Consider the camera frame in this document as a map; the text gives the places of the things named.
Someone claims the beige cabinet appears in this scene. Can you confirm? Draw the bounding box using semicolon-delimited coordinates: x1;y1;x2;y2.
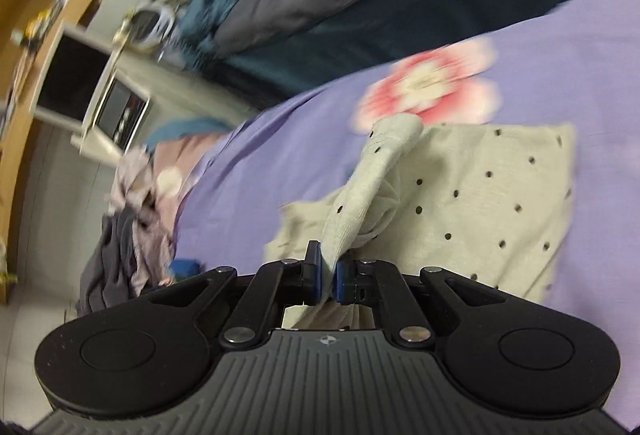
117;49;263;156

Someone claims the small blue object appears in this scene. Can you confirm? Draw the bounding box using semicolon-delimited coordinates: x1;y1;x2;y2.
169;258;202;287

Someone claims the purple floral bed sheet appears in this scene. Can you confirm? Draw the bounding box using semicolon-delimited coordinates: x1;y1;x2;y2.
170;0;640;433

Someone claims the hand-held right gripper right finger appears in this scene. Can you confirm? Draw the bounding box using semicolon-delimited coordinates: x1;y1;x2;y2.
335;258;507;349

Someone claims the pile of clothes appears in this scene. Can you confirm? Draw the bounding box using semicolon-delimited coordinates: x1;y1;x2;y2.
104;135;236;298

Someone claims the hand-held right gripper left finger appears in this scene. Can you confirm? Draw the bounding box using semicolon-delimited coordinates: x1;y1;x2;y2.
150;240;323;350

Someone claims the white microwave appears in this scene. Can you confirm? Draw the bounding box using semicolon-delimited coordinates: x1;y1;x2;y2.
31;22;153;162

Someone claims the beige dotted sweater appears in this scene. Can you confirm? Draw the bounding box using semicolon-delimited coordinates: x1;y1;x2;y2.
264;114;578;331

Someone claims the teal cloth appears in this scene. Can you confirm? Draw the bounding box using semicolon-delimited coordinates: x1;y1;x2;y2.
144;117;233;148

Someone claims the navy bedding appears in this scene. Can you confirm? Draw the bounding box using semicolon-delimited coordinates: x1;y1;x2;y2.
202;0;640;108

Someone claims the grey clothing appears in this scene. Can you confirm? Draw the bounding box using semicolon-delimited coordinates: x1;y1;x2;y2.
76;207;177;317

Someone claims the white round appliance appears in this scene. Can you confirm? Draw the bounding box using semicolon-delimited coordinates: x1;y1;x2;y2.
121;4;177;52

